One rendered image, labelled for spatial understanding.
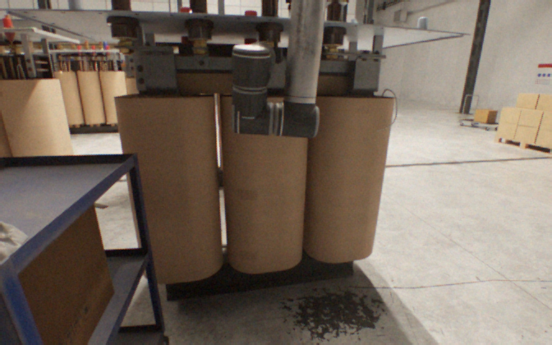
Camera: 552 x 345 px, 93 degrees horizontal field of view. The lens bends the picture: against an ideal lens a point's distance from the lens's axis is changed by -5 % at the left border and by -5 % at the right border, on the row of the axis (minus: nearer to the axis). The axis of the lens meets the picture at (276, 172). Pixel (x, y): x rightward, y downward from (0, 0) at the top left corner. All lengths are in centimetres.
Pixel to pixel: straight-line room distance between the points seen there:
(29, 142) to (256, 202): 248
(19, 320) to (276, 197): 100
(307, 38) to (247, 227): 88
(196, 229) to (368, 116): 95
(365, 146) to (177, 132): 85
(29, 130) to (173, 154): 222
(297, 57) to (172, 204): 81
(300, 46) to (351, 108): 53
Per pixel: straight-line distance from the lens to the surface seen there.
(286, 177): 129
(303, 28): 88
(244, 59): 82
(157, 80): 123
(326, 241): 154
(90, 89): 703
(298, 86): 87
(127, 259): 120
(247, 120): 87
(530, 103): 759
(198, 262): 145
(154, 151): 123
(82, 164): 111
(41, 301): 75
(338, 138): 134
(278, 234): 140
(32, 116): 328
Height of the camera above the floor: 115
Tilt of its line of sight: 18 degrees down
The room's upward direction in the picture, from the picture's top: 1 degrees clockwise
